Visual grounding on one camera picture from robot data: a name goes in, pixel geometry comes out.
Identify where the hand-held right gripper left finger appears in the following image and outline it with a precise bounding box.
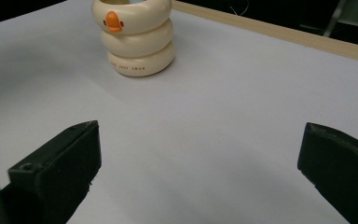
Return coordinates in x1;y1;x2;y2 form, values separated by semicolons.
0;119;103;224

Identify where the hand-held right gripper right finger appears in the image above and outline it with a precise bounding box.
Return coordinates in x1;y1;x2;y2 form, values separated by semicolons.
296;121;358;224

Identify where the cream ringed duck cup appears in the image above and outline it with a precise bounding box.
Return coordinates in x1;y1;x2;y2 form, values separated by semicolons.
90;0;177;78

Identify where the tangle of floor cables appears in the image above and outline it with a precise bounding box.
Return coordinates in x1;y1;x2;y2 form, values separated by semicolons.
228;0;250;17

